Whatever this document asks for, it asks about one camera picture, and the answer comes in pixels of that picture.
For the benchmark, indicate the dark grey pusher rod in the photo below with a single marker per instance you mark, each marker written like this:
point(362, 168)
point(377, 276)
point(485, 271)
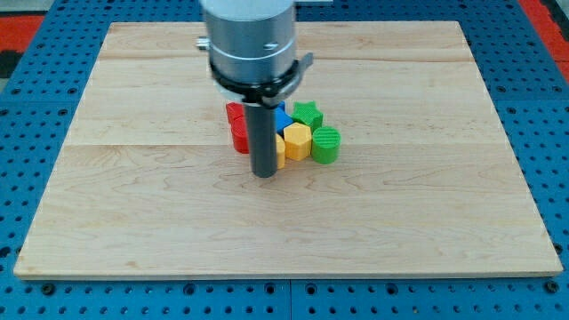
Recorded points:
point(261, 134)

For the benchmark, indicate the black clamp ring mount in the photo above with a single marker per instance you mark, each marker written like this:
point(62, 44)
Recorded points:
point(266, 95)

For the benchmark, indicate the red circle block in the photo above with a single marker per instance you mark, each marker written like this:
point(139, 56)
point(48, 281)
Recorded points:
point(239, 135)

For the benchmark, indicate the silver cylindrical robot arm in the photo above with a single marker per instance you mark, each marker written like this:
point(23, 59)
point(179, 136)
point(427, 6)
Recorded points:
point(252, 50)

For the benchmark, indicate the green star block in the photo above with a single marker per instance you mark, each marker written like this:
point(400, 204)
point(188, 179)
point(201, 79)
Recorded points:
point(307, 113)

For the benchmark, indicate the green circle block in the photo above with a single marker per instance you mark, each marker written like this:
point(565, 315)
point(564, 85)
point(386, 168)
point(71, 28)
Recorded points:
point(326, 141)

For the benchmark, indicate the light wooden board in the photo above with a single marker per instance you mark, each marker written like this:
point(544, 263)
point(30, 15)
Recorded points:
point(148, 185)

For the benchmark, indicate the blue cube block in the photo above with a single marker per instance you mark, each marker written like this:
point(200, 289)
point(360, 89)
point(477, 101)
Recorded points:
point(282, 120)

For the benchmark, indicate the yellow block behind rod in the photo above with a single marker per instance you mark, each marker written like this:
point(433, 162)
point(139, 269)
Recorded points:
point(280, 152)

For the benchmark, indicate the yellow hexagon block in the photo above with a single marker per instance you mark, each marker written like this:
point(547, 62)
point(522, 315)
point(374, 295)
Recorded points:
point(297, 139)

